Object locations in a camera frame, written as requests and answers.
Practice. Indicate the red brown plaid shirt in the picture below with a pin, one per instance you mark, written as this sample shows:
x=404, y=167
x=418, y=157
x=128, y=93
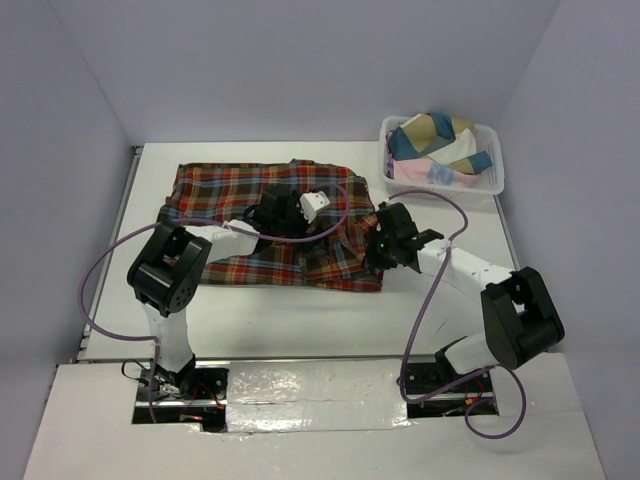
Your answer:
x=223, y=191

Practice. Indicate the silver foil cover plate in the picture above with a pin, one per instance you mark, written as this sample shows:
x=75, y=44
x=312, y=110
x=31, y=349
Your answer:
x=314, y=396

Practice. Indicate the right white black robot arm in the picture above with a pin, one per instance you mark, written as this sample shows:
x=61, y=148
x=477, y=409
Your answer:
x=519, y=320

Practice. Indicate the white plastic basket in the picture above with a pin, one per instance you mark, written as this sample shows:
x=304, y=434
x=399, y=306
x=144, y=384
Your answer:
x=489, y=183

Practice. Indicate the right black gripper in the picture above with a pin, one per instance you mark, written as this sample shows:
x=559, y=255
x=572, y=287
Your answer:
x=374, y=261

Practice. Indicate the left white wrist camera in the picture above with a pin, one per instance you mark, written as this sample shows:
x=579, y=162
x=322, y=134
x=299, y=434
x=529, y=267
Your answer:
x=311, y=204

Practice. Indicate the blue beige checked cloth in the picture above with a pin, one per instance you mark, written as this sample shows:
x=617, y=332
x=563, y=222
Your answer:
x=438, y=144

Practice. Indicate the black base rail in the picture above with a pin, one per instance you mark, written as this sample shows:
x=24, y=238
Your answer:
x=204, y=405

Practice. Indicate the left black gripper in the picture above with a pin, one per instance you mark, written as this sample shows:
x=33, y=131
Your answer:
x=303, y=223

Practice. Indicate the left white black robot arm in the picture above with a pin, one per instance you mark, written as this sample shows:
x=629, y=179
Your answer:
x=167, y=272

